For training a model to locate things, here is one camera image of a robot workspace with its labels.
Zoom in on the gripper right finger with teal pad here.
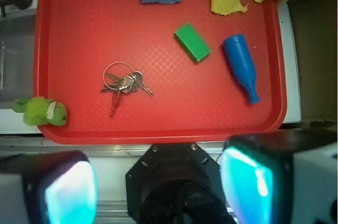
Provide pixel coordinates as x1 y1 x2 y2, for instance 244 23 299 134
220 128 337 223

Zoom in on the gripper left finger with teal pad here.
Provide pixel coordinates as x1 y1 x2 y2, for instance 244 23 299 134
1 151 98 223

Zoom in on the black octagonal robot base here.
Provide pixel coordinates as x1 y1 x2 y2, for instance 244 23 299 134
126 143 235 223

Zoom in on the blue plastic bottle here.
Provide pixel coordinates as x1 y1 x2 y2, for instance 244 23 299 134
223 34 260 104

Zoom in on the green plush frog toy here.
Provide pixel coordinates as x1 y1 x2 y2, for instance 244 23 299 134
12 97 68 126

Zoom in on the bunch of metal keys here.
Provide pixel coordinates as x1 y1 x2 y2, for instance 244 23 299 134
100 61 154 118

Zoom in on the red plastic tray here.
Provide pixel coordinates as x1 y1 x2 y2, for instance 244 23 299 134
33 0 287 145

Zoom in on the metal sink basin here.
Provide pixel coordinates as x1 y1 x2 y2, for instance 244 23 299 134
1 15 35 109

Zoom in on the green rectangular block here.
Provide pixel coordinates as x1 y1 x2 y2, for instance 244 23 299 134
174 23 211 63

